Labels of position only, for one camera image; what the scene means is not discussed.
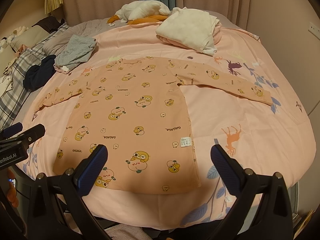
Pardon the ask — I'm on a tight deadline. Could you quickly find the pink cartoon print shirt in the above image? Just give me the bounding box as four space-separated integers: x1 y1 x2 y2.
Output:
34 56 272 194

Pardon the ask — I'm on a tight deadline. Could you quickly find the left hand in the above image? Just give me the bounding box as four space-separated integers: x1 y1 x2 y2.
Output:
7 169 19 208

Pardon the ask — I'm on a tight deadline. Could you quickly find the plaid grey pillow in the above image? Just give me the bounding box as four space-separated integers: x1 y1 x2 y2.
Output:
0 23 69 129

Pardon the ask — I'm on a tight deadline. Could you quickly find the dark navy garment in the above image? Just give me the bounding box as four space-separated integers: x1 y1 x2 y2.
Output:
23 55 56 92

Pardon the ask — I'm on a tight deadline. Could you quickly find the beige pillow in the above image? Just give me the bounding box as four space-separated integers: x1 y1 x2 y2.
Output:
10 25 49 51

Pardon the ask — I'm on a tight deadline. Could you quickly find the grey folded garment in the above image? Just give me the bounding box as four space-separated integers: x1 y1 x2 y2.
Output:
54 35 97 74

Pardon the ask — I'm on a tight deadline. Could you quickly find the white goose plush toy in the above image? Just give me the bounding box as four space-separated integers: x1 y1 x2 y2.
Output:
107 0 171 24

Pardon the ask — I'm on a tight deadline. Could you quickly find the folded pink garment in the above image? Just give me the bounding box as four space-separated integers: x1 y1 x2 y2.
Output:
157 23 222 56

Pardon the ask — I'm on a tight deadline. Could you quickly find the folded white garment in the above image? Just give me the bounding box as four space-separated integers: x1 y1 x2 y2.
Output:
156 7 221 39

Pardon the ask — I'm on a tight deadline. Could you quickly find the white wall socket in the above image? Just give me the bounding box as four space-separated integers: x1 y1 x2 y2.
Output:
308 22 320 40

